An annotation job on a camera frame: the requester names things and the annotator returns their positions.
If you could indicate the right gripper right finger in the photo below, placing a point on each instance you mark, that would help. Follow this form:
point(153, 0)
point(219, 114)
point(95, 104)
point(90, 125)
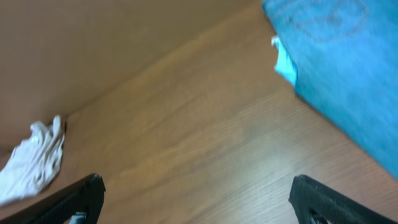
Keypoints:
point(314, 202)

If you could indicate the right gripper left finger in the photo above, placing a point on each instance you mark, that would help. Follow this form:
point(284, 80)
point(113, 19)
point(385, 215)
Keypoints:
point(80, 202)

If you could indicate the blue denim jeans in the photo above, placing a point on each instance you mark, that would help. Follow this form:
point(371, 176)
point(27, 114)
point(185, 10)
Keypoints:
point(345, 53)

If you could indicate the light blue garment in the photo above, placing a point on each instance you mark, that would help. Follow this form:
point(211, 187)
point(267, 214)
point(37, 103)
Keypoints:
point(284, 66)

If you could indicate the beige khaki shorts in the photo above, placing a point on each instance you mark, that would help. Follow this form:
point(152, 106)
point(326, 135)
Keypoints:
point(34, 163)

